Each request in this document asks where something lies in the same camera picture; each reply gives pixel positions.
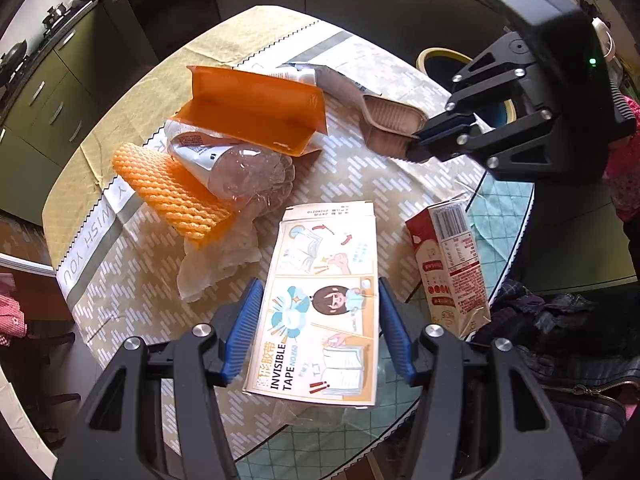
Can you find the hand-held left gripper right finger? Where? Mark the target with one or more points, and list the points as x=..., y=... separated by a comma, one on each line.
x=396, y=332

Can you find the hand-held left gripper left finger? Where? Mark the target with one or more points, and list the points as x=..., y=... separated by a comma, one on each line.
x=244, y=332

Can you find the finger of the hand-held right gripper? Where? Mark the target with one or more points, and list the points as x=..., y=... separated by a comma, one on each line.
x=492, y=67
x=520, y=142

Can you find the yellow rimmed trash bin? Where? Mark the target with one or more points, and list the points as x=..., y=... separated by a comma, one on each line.
x=442, y=67

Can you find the thin white plastic bag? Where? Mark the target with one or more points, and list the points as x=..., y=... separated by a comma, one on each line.
x=215, y=255

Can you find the red milk carton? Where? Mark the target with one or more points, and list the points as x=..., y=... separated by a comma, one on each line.
x=450, y=265

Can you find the illustrated cardboard tape box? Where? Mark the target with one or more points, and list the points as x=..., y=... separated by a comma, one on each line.
x=320, y=285

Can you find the brown plastic food tray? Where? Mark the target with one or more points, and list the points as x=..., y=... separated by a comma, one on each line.
x=387, y=122

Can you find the grey carton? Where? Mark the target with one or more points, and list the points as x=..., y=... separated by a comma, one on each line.
x=340, y=82

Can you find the orange foam net sleeve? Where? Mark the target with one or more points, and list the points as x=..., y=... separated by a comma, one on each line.
x=170, y=190

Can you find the clear plastic bottle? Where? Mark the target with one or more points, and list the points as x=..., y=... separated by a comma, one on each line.
x=235, y=170

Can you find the white paper packet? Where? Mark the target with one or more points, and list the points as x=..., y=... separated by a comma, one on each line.
x=280, y=72

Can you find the orange cardboard box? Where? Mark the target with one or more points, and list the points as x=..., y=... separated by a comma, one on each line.
x=250, y=100

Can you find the patterned tablecloth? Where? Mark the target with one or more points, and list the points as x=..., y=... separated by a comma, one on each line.
x=150, y=285

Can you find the person's pink patterned clothing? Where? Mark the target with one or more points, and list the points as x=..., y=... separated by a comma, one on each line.
x=625, y=170

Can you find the dark quilted jacket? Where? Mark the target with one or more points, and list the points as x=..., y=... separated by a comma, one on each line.
x=575, y=350

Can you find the dark wooden chair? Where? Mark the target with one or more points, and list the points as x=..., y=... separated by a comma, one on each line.
x=45, y=360

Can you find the green lower kitchen cabinets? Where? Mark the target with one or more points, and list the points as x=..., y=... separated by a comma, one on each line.
x=60, y=95

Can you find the black wok with lid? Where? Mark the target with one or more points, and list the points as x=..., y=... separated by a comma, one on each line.
x=12, y=57

